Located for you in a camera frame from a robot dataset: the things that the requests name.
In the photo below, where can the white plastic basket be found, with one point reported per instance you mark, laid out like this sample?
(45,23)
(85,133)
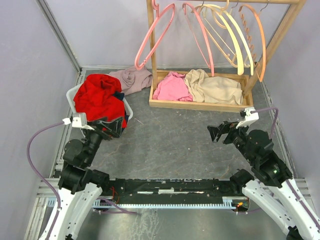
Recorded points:
(98,101)

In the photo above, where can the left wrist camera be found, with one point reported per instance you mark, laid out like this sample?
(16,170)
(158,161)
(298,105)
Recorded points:
(78,120)

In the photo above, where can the light pink hanger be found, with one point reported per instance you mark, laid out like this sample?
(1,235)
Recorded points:
(199,33)

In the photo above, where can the navy blue t shirt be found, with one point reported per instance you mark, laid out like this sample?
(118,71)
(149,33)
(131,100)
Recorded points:
(128,112)

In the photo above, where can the beige cloth in rack base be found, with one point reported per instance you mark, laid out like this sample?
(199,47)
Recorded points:
(216,89)

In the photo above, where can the wooden clothes rack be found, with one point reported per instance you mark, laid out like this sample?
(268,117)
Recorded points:
(247,84)

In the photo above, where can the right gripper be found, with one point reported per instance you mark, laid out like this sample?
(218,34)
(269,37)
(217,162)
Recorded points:
(225,127)

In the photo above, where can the aluminium frame rail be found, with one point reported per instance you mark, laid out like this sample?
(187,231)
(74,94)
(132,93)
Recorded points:
(46,200)

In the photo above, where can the corner aluminium profile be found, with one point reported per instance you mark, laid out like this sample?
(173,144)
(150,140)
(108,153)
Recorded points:
(45,8)

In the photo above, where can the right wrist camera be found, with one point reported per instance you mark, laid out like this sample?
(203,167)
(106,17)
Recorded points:
(249,116)

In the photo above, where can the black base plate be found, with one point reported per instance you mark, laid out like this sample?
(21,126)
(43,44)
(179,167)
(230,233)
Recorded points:
(171,191)

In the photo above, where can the pink cloth on floor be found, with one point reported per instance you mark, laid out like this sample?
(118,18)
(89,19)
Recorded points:
(133,80)

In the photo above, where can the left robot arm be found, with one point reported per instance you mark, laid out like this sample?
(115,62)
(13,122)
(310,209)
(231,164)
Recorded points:
(78,185)

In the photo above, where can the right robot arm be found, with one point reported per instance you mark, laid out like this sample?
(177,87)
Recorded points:
(270,183)

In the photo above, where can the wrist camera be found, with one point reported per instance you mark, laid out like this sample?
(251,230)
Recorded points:
(249,116)
(78,120)

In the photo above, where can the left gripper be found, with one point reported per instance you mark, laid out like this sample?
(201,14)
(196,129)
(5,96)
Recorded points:
(115,126)

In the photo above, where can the pink cloth in rack base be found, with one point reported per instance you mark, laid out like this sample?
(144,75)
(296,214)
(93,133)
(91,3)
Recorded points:
(173,88)

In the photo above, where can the red t shirt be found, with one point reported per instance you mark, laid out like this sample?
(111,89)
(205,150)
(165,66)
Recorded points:
(98,98)

